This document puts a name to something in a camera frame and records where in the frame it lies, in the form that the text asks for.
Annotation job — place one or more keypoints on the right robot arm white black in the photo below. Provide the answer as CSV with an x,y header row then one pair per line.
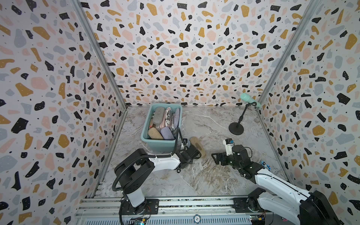
x,y
274,194

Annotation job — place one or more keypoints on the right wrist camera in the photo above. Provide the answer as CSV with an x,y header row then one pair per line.
x,y
229,144

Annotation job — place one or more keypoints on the green microphone on black stand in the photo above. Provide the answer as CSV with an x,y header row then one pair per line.
x,y
236,128

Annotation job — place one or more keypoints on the small blue toy car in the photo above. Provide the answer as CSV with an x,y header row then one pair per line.
x,y
266,166

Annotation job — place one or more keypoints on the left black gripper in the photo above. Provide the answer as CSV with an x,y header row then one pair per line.
x,y
192,152

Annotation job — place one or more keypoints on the grey felt case front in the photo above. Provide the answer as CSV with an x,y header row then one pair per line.
x,y
158,115

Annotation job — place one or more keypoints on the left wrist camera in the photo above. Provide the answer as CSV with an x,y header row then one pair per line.
x,y
183,147

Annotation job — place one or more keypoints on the purple felt case diagonal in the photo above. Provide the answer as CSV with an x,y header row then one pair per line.
x,y
176,119

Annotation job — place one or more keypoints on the purple felt case horizontal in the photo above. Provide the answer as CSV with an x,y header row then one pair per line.
x,y
167,134

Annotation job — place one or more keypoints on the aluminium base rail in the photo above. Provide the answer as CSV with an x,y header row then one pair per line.
x,y
194,210

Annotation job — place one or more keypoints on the teal plastic storage box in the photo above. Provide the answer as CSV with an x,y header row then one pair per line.
x,y
159,145

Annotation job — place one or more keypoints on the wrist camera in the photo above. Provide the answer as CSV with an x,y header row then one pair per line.
x,y
183,147
229,144

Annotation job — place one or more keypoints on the tan felt case front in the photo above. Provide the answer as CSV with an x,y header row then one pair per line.
x,y
154,134

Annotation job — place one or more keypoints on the pink glasses case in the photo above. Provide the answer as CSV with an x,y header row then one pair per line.
x,y
163,124

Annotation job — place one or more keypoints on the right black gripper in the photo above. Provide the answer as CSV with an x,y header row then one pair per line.
x,y
221,155

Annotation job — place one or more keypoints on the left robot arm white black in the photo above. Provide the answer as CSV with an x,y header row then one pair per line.
x,y
132,172

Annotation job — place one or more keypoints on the newspaper flag case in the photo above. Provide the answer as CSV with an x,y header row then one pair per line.
x,y
168,117

